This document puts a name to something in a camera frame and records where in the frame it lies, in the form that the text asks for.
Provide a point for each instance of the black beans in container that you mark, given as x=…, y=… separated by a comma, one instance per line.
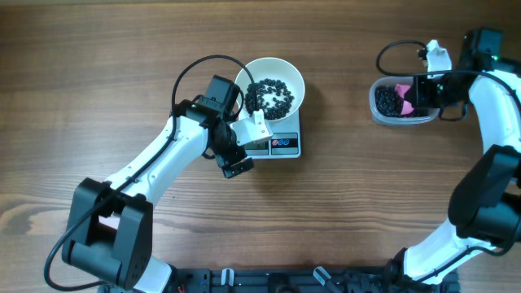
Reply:
x=389, y=103

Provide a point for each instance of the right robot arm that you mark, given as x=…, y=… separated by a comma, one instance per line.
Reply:
x=482, y=217

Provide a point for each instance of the black beans in bowl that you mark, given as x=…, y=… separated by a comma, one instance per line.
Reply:
x=271, y=96

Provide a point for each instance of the white digital kitchen scale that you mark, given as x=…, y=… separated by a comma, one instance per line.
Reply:
x=284, y=144

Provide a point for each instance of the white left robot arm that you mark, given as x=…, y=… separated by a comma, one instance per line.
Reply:
x=109, y=231

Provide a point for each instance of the pink scoop blue handle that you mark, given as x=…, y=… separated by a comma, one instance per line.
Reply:
x=407, y=107

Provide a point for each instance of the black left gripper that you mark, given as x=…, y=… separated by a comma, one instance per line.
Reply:
x=225, y=160

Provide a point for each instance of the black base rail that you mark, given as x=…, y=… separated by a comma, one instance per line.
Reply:
x=320, y=280

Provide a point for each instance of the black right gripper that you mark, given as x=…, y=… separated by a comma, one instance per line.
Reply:
x=418, y=96

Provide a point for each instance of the clear plastic container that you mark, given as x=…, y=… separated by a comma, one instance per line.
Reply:
x=381, y=119

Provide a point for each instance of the white bowl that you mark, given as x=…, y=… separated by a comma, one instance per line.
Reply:
x=272, y=68

